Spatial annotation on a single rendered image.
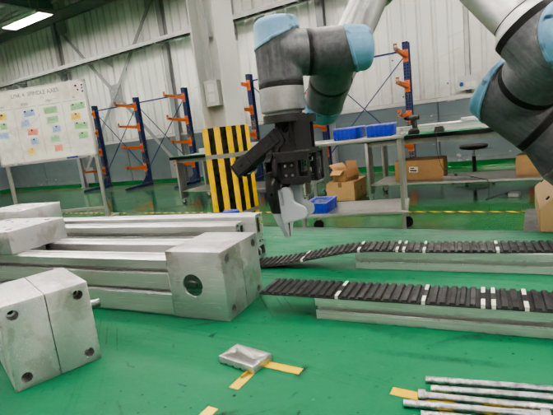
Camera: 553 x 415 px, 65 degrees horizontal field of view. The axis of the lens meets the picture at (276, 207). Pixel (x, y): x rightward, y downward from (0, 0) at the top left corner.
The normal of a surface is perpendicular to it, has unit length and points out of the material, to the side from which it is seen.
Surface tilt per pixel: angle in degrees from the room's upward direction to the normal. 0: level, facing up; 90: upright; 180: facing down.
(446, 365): 0
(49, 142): 90
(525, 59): 105
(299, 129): 89
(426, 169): 90
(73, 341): 90
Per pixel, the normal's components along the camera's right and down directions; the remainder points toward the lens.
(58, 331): 0.65, 0.06
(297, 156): -0.43, 0.19
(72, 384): -0.11, -0.98
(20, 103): -0.18, 0.19
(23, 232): 0.90, -0.03
